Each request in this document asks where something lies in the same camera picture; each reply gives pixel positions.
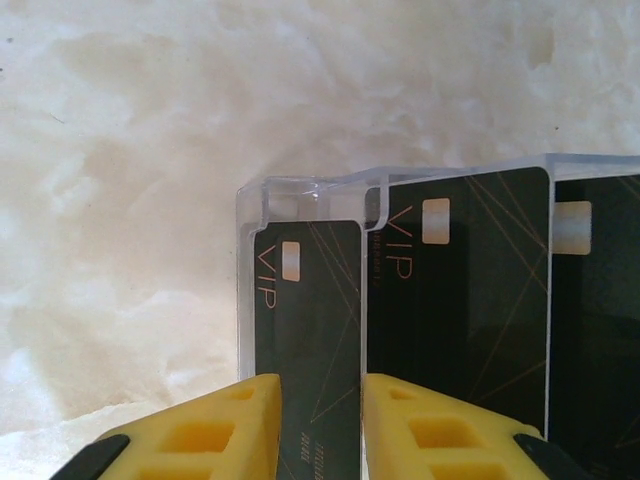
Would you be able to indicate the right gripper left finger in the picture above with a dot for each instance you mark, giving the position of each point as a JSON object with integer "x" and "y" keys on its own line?
{"x": 250, "y": 400}

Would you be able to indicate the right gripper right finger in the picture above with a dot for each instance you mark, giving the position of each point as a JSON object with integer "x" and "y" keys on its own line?
{"x": 390, "y": 415}

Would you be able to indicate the black VIP card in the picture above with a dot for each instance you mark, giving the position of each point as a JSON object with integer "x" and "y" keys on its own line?
{"x": 320, "y": 325}
{"x": 600, "y": 350}
{"x": 460, "y": 310}

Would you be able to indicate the clear acrylic card stand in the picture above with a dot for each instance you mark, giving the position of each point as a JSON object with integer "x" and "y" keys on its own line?
{"x": 280, "y": 200}

